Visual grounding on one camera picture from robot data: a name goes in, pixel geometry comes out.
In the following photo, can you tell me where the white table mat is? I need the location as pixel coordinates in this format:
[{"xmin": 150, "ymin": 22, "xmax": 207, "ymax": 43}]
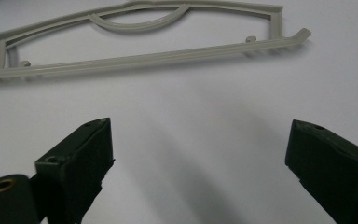
[{"xmin": 0, "ymin": 0, "xmax": 358, "ymax": 224}]

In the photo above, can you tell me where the grey plastic clothes hanger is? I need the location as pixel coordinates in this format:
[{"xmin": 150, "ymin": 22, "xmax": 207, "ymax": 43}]
[{"xmin": 0, "ymin": 0, "xmax": 312, "ymax": 83}]

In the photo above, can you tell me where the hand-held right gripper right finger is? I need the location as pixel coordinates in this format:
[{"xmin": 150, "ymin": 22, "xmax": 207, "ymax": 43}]
[{"xmin": 284, "ymin": 119, "xmax": 358, "ymax": 224}]

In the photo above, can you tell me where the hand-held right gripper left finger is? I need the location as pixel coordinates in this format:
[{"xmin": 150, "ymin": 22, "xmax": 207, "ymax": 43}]
[{"xmin": 34, "ymin": 117, "xmax": 116, "ymax": 224}]

